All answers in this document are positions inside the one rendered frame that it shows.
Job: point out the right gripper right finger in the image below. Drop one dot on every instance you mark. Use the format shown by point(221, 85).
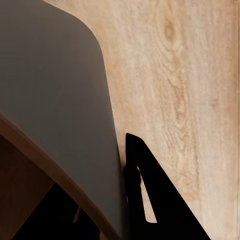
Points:
point(175, 220)

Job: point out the trash can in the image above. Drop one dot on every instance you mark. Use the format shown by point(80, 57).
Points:
point(56, 120)

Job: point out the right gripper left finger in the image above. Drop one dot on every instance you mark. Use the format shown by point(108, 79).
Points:
point(53, 219)

